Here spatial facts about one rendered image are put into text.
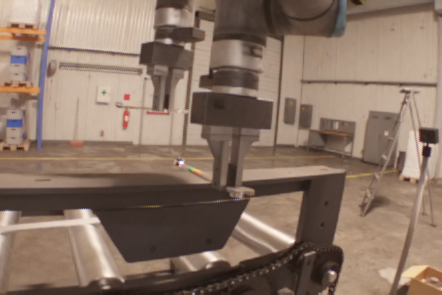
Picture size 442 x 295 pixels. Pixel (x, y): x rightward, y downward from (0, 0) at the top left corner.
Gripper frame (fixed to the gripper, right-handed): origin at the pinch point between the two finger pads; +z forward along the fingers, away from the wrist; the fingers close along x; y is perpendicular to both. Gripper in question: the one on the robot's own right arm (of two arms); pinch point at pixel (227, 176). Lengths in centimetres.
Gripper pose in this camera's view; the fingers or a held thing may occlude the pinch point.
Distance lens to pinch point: 51.1
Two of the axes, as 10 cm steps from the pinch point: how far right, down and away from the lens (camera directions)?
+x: 8.5, 0.1, 5.3
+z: -0.9, 9.9, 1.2
